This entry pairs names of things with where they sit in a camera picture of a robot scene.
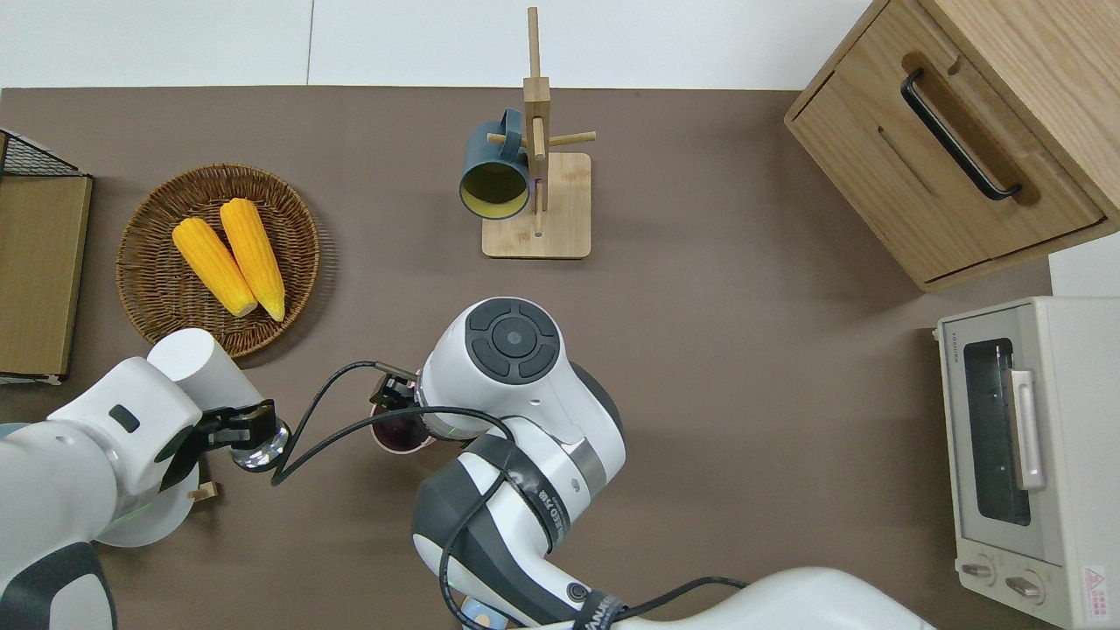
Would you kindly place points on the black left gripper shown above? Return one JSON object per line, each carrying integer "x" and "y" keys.
{"x": 241, "y": 424}

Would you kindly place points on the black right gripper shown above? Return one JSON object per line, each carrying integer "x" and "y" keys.
{"x": 398, "y": 395}

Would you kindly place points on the clear drinking glass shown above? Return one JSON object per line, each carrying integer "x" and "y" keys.
{"x": 262, "y": 455}

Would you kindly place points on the pink mug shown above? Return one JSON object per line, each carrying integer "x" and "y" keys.
{"x": 402, "y": 435}

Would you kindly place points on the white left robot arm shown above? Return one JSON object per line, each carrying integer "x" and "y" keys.
{"x": 96, "y": 420}

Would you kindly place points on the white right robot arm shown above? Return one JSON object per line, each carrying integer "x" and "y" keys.
{"x": 490, "y": 407}

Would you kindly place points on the grey plate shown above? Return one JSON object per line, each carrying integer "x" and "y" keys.
{"x": 166, "y": 525}

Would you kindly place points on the brown wicker basket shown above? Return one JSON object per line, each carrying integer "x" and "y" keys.
{"x": 157, "y": 297}

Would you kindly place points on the yellow corn cob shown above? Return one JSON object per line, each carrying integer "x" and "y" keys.
{"x": 254, "y": 254}
{"x": 210, "y": 262}

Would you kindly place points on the wooden mug tree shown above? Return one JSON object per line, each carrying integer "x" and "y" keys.
{"x": 560, "y": 210}

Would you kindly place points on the dark blue mug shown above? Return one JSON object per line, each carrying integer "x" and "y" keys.
{"x": 490, "y": 149}

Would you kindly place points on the brown table mat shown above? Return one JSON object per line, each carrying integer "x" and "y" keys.
{"x": 744, "y": 394}

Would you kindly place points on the wooden cabinet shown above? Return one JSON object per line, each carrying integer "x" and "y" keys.
{"x": 875, "y": 131}

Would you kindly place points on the cream oven knob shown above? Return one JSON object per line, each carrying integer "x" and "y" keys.
{"x": 1025, "y": 588}
{"x": 978, "y": 571}

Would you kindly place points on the cream toaster oven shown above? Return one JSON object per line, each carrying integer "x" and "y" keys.
{"x": 1076, "y": 437}

